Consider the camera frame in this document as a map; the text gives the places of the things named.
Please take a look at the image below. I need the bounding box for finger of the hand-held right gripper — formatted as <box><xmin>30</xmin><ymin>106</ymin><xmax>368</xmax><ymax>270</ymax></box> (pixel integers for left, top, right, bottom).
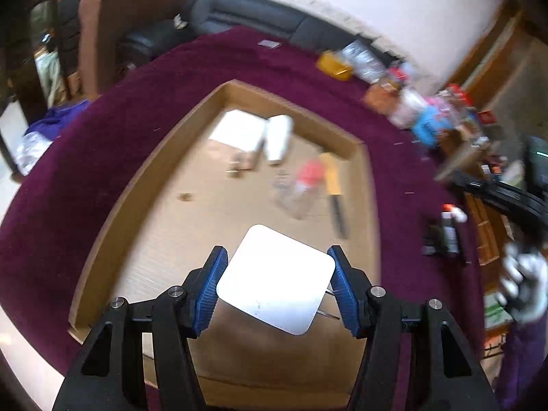
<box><xmin>445</xmin><ymin>170</ymin><xmax>540</xmax><ymax>223</ymax></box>

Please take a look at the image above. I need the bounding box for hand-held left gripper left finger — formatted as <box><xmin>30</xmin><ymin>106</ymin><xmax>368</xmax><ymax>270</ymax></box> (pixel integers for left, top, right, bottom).
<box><xmin>51</xmin><ymin>245</ymin><xmax>231</xmax><ymax>411</ymax></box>

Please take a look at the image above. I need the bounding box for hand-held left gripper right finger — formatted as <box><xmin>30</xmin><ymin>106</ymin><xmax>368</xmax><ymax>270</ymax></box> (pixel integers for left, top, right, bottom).
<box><xmin>326</xmin><ymin>245</ymin><xmax>502</xmax><ymax>411</ymax></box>

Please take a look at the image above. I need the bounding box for large white charger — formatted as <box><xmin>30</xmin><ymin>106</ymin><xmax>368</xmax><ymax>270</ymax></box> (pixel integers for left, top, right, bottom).
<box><xmin>215</xmin><ymin>224</ymin><xmax>342</xmax><ymax>335</ymax></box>

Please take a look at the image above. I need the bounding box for brown cardboard box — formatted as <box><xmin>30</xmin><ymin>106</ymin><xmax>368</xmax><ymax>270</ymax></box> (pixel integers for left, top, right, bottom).
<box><xmin>68</xmin><ymin>79</ymin><xmax>382</xmax><ymax>409</ymax></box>

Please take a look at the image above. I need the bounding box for black and yellow pen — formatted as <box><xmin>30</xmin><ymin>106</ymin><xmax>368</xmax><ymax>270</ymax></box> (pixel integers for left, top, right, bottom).
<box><xmin>319</xmin><ymin>152</ymin><xmax>351</xmax><ymax>239</ymax></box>

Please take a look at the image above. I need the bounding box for clear package with orange item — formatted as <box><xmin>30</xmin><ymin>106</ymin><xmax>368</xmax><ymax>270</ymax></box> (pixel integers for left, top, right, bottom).
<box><xmin>272</xmin><ymin>158</ymin><xmax>328</xmax><ymax>220</ymax></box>

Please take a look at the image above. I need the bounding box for small white charger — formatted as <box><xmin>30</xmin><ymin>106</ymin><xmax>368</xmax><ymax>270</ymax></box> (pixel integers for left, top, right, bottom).
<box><xmin>208</xmin><ymin>110</ymin><xmax>268</xmax><ymax>176</ymax></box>

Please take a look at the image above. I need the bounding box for person's right forearm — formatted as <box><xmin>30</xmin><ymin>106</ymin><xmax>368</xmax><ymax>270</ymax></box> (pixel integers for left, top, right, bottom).
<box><xmin>494</xmin><ymin>319</ymin><xmax>548</xmax><ymax>411</ymax></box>

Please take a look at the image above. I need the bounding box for person's right hand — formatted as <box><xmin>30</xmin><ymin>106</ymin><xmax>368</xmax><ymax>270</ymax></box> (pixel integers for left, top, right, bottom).
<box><xmin>499</xmin><ymin>243</ymin><xmax>548</xmax><ymax>323</ymax></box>

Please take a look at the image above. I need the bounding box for white bottle with orange cap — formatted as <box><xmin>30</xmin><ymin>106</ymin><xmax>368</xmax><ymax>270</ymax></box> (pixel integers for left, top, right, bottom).
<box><xmin>441</xmin><ymin>203</ymin><xmax>468</xmax><ymax>223</ymax></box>

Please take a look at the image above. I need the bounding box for wooden cabinet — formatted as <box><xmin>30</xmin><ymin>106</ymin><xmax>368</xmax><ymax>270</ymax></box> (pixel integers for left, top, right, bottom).
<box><xmin>437</xmin><ymin>128</ymin><xmax>519</xmax><ymax>266</ymax></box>

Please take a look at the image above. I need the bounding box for black lipstick tube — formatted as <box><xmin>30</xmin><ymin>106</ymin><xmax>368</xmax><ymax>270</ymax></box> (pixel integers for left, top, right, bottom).
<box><xmin>423</xmin><ymin>222</ymin><xmax>444</xmax><ymax>255</ymax></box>

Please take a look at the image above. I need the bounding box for blue label clear jar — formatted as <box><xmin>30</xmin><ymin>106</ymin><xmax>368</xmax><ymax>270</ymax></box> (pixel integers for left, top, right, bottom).
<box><xmin>411</xmin><ymin>105</ymin><xmax>450</xmax><ymax>146</ymax></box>

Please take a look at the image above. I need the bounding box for white plastic tub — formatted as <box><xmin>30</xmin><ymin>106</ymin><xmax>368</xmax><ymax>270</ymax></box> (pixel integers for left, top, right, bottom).
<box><xmin>391</xmin><ymin>88</ymin><xmax>429</xmax><ymax>129</ymax></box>

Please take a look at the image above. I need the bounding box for orange label jar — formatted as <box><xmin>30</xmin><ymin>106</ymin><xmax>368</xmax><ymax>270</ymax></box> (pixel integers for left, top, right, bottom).
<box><xmin>364</xmin><ymin>81</ymin><xmax>397</xmax><ymax>114</ymax></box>

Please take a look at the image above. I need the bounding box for yellow tape roll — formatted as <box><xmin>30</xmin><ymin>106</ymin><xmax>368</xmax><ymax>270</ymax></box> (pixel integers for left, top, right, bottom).
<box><xmin>316</xmin><ymin>50</ymin><xmax>355</xmax><ymax>81</ymax></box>

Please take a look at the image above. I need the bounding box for white plastic bag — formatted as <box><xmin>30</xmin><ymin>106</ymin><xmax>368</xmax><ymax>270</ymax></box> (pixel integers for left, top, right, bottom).
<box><xmin>15</xmin><ymin>130</ymin><xmax>54</xmax><ymax>174</ymax></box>

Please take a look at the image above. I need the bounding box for purple cloth bundle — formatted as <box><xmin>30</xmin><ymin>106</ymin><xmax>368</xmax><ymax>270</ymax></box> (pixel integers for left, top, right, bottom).
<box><xmin>26</xmin><ymin>99</ymin><xmax>90</xmax><ymax>138</ymax></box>

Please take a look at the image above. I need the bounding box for dark leather sofa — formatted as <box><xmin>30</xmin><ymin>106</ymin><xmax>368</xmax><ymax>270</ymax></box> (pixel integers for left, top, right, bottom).
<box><xmin>117</xmin><ymin>0</ymin><xmax>403</xmax><ymax>67</ymax></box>

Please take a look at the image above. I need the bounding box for brown armchair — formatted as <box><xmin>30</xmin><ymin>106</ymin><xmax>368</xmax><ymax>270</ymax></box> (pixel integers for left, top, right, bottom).
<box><xmin>79</xmin><ymin>0</ymin><xmax>198</xmax><ymax>99</ymax></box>

